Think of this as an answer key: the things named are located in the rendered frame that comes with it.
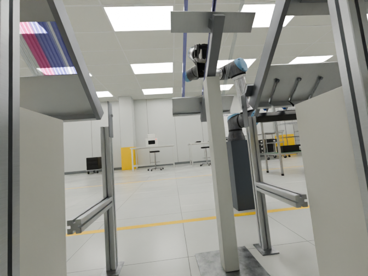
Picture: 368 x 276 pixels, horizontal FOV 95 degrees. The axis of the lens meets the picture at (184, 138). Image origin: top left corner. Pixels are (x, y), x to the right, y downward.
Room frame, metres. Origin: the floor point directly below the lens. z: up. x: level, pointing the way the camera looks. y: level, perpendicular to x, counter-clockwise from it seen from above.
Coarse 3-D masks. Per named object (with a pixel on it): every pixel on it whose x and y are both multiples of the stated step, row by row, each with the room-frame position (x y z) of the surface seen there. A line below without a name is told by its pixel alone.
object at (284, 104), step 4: (300, 100) 0.88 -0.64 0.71; (304, 100) 0.88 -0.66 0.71; (260, 104) 0.86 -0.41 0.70; (264, 104) 0.86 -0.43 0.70; (268, 104) 0.86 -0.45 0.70; (272, 104) 0.86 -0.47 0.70; (276, 104) 0.86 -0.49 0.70; (280, 104) 0.86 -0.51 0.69; (284, 104) 0.86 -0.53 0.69; (288, 104) 0.86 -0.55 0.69; (292, 104) 0.86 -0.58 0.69; (260, 108) 0.84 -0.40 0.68; (264, 108) 0.85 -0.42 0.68
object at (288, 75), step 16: (288, 64) 0.74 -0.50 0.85; (304, 64) 0.75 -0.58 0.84; (320, 64) 0.75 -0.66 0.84; (336, 64) 0.76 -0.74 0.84; (272, 80) 0.78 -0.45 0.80; (288, 80) 0.79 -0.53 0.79; (304, 80) 0.80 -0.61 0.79; (320, 80) 0.81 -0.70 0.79; (336, 80) 0.82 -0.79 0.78; (288, 96) 0.86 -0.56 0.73; (304, 96) 0.87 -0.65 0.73
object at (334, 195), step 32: (320, 96) 0.46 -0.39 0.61; (320, 128) 0.48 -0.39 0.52; (320, 160) 0.50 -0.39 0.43; (352, 160) 0.41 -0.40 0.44; (320, 192) 0.51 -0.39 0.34; (352, 192) 0.42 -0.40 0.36; (320, 224) 0.53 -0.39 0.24; (352, 224) 0.43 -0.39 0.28; (320, 256) 0.55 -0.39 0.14; (352, 256) 0.45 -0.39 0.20
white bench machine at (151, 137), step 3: (147, 135) 6.03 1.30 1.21; (150, 135) 6.04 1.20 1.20; (153, 135) 6.06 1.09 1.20; (150, 138) 6.05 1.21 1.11; (153, 138) 6.03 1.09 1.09; (156, 138) 6.04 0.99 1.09; (147, 141) 5.98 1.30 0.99; (150, 141) 6.00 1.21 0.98; (153, 141) 6.02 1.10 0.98; (156, 141) 6.04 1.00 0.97; (147, 144) 5.98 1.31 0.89; (150, 144) 6.00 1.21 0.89; (153, 144) 6.02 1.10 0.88; (156, 144) 6.04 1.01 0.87
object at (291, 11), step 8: (296, 0) 0.57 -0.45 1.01; (304, 0) 0.55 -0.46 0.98; (312, 0) 0.55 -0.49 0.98; (320, 0) 0.55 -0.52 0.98; (288, 8) 0.59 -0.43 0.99; (296, 8) 0.59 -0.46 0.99; (304, 8) 0.59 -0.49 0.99; (312, 8) 0.60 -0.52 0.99; (320, 8) 0.60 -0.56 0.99; (328, 8) 0.60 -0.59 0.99
